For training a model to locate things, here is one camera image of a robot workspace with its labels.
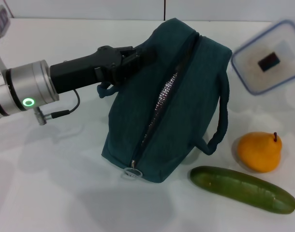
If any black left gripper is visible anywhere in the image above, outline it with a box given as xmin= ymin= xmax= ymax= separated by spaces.
xmin=49 ymin=45 xmax=158 ymax=95

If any clear plastic box blue lid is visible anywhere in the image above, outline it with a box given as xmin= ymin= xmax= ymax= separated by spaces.
xmin=231 ymin=19 xmax=295 ymax=96

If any dark teal fabric bag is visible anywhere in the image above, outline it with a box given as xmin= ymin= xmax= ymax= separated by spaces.
xmin=96 ymin=17 xmax=233 ymax=184

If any orange yellow pear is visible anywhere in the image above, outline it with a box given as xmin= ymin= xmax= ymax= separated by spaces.
xmin=236 ymin=131 xmax=283 ymax=174

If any green cucumber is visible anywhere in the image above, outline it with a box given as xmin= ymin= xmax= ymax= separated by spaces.
xmin=190 ymin=165 xmax=295 ymax=215

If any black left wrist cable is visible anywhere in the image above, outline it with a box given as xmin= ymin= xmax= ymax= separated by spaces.
xmin=33 ymin=89 xmax=80 ymax=126

